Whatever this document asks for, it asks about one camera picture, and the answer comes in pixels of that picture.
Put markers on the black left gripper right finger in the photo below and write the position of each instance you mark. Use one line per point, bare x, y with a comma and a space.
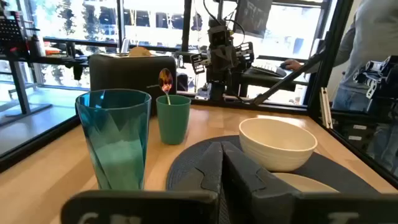
248, 193

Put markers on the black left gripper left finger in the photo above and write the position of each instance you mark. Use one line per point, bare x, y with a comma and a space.
202, 174

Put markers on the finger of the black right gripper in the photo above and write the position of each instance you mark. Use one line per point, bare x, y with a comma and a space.
245, 52
199, 63

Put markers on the teal faceted glass tumbler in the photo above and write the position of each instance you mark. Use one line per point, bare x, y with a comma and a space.
115, 140

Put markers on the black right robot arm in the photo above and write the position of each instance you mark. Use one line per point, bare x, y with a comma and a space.
217, 87

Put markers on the dark round woven placemat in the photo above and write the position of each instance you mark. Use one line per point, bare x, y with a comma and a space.
189, 161

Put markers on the computer keyboard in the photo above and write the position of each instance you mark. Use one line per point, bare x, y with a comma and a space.
267, 69

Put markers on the black office desk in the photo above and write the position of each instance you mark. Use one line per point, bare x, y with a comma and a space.
264, 81

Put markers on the metal spoon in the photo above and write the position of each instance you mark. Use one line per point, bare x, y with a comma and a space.
165, 79

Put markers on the black computer mouse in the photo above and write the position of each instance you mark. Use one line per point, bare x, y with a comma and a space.
282, 65

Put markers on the cream ceramic bowl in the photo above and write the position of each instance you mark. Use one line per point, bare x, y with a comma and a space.
276, 155

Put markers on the person's hand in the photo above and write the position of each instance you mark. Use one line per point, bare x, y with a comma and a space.
293, 64

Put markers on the cream ceramic plate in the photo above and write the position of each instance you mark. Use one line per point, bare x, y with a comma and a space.
304, 183

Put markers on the green plastic cup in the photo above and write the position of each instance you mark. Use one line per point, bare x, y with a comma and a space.
173, 124

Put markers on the black toaster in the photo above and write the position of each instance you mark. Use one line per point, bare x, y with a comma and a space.
124, 73

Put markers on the silver aluminium profile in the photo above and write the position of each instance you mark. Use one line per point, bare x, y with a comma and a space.
326, 109

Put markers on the person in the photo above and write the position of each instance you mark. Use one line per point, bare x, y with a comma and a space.
373, 31

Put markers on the black and white robot part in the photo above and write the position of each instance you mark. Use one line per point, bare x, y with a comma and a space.
382, 74

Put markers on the dark bottle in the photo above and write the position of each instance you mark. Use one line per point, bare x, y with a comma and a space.
37, 46

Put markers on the black standing desk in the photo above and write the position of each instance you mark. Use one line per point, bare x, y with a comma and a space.
18, 81

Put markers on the black pegboard tool rack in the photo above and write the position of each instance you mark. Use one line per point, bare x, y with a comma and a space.
11, 34

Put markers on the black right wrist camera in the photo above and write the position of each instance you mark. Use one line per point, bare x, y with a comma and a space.
220, 32

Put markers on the black diagonal frame brace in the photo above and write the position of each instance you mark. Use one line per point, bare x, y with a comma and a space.
286, 81

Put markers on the black aluminium table frame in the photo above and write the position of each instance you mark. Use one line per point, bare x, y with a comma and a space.
321, 81

